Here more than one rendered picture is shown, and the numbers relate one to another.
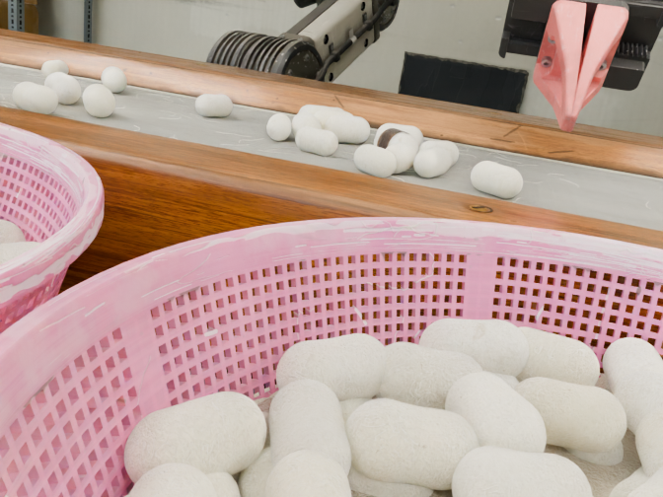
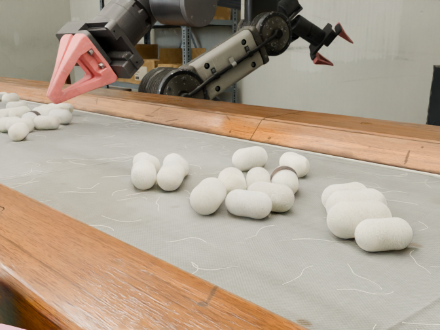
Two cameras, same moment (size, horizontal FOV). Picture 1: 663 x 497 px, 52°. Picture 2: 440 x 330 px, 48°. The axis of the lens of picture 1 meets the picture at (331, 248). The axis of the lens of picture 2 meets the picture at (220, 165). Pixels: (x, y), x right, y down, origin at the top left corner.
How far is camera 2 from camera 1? 60 cm
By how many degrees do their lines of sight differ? 32
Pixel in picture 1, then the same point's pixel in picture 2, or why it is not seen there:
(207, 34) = (300, 69)
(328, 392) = not seen: outside the picture
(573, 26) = (62, 47)
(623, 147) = (203, 114)
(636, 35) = (121, 46)
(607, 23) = (73, 43)
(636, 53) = (120, 56)
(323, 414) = not seen: outside the picture
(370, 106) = (107, 101)
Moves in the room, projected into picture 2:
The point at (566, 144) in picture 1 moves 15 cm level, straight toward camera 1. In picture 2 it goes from (177, 115) to (71, 127)
